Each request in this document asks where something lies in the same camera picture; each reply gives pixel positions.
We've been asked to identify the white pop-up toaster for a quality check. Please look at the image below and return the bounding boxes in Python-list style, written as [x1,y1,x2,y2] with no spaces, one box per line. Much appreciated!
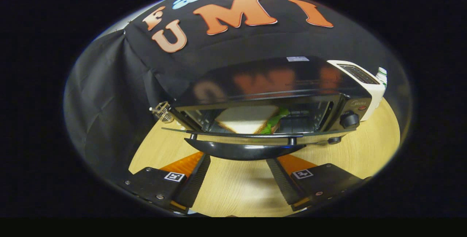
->
[327,60,386,121]

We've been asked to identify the small wire basket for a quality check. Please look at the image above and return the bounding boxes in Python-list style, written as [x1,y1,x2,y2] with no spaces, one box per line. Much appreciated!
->
[149,101,175,123]

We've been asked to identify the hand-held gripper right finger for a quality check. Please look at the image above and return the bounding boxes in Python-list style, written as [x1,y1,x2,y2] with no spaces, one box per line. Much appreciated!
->
[266,154,373,211]

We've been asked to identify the black backdrop cloth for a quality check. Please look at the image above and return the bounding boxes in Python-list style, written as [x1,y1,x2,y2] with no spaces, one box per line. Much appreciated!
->
[64,0,413,179]

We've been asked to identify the black toaster oven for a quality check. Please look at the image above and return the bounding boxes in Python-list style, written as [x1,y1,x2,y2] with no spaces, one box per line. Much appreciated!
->
[161,55,373,161]

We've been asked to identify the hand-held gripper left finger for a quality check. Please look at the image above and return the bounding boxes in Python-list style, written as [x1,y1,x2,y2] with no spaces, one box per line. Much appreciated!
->
[122,152,211,214]

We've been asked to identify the white bottle green label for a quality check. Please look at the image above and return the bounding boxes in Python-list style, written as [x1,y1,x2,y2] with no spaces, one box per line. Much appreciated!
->
[376,67,388,88]

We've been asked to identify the lettuce sandwich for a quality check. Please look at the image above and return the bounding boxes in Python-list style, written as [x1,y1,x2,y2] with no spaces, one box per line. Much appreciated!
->
[215,106,290,135]

